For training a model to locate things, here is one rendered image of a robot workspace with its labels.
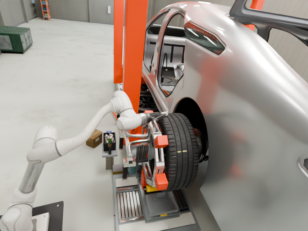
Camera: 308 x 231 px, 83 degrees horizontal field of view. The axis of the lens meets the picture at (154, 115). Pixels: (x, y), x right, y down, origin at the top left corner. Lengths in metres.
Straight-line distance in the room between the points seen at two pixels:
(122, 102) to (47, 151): 0.53
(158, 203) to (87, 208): 0.78
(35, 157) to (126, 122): 0.56
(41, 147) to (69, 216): 1.14
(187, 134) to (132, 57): 0.82
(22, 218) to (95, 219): 0.77
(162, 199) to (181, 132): 0.92
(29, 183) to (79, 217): 0.77
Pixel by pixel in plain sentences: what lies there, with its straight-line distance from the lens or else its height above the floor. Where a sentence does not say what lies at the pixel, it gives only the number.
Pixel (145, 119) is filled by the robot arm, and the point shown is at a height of 1.24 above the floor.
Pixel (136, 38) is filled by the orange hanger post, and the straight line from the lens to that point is 1.59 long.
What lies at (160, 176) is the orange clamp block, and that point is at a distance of 1.33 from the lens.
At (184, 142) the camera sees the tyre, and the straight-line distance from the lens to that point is 1.30.
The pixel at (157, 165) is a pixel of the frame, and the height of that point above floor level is 0.97.
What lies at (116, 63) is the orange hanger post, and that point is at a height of 0.93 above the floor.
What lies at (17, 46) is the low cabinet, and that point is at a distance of 8.11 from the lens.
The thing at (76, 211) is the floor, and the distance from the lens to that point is 2.24.
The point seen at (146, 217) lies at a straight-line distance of 2.00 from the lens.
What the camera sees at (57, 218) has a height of 0.30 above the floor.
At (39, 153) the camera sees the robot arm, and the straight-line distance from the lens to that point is 1.24.
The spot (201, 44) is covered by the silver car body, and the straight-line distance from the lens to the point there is 1.51.
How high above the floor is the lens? 1.89
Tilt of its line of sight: 31 degrees down
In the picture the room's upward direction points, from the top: 8 degrees clockwise
